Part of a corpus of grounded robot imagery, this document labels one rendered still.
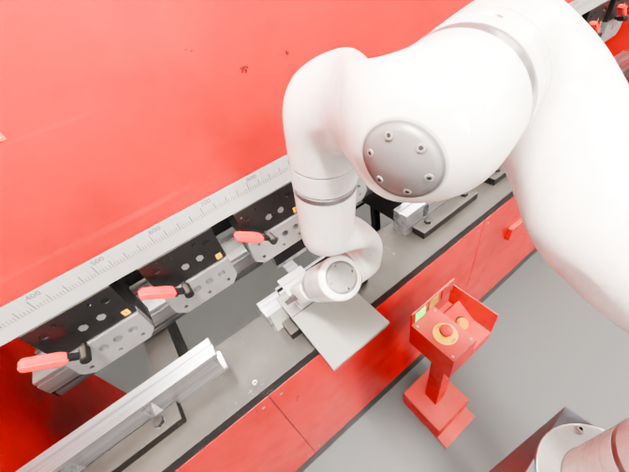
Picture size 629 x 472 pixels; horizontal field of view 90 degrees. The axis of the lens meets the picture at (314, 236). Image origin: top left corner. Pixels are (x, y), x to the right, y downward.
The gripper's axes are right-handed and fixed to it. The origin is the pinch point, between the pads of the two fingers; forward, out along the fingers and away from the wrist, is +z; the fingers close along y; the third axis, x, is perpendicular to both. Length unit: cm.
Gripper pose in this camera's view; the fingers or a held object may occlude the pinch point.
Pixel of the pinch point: (304, 287)
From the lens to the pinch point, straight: 87.7
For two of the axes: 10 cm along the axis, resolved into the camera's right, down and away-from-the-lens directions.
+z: -2.4, 2.2, 9.5
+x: 5.6, 8.2, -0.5
